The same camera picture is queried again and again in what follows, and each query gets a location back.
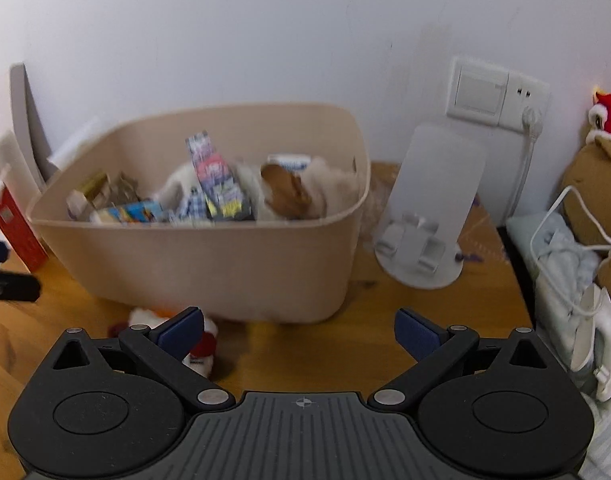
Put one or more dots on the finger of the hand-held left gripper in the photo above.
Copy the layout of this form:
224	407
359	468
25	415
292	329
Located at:
15	287

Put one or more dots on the black patterned candy tube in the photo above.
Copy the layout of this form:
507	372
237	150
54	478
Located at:
215	175

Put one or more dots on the white wall switch socket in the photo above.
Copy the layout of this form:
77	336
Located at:
478	90

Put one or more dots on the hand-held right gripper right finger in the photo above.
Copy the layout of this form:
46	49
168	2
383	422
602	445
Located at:
415	334

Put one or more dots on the small brown cardboard box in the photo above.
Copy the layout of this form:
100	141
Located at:
97	190

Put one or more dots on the pink board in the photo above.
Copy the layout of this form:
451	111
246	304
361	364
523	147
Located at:
27	110

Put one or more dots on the colourful snack packet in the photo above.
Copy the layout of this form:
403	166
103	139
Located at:
135	212

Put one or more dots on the white phone stand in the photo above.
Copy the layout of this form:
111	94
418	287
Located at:
435	185

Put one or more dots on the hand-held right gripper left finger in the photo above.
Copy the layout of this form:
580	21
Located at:
180	334

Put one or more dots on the brown plush bear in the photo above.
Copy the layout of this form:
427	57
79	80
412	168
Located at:
593	185

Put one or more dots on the beige plastic storage bin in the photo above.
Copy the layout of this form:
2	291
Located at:
210	270

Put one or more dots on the white cat plush red bow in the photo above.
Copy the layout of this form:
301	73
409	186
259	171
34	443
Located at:
200	347

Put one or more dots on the white blue tissue pack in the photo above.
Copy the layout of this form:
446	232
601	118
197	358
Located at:
290	162

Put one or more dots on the red milk carton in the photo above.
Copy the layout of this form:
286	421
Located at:
15	230

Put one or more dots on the grey-white plush toy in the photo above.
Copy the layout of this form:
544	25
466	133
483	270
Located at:
295	195

